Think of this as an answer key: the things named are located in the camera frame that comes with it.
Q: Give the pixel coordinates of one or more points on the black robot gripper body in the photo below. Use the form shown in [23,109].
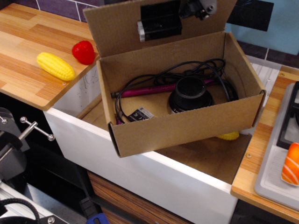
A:
[202,9]

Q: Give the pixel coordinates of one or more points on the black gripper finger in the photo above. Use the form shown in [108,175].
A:
[188,11]

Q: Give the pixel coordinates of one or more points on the brown cardboard kitchen box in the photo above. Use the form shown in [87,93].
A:
[123,56]

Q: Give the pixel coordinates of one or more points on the magenta pen tool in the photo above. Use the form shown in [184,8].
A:
[149,90]

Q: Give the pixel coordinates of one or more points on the red toy strawberry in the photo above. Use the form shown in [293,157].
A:
[83,51]

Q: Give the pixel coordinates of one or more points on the yellow toy corn in sink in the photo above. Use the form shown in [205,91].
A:
[229,136]

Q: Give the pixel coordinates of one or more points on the black stove burner grate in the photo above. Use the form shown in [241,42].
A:
[289,132]

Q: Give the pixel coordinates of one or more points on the yellow toy corn cob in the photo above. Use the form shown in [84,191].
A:
[55,66]

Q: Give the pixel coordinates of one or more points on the white toy sink basin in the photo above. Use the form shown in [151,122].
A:
[168,184]

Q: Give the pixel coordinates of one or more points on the salmon sushi toy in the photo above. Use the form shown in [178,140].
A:
[290,170]

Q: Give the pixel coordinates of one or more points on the grey toy stove tray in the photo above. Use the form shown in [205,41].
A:
[269,183]

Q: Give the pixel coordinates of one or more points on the wooden drawer front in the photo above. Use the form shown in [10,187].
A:
[131,204]

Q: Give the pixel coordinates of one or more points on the silver metal clamp handle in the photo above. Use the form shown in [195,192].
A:
[33,126]

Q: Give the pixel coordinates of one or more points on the black clamp mount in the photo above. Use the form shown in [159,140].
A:
[12,157]

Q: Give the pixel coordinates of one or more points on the blue plastic handle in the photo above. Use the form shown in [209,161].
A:
[98,219]

